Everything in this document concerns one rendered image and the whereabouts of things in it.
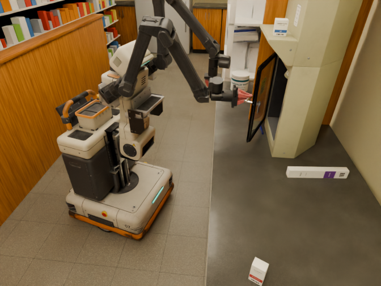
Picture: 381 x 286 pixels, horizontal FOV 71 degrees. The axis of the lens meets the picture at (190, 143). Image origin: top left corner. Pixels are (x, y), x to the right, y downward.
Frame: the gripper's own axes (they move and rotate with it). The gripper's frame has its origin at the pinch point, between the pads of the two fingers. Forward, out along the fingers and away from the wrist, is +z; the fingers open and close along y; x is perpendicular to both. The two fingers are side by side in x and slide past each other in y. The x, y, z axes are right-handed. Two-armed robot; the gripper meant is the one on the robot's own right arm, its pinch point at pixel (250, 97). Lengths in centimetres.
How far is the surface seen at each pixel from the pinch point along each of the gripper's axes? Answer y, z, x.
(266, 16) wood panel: 33.5, 5.0, 22.8
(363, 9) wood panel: 38, 50, 23
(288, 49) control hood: 27.7, 10.0, -14.2
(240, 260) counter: -26, -5, -74
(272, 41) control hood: 30.5, 3.3, -14.2
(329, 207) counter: -26, 32, -46
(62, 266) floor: -120, -116, -33
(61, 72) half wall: -43, -182, 132
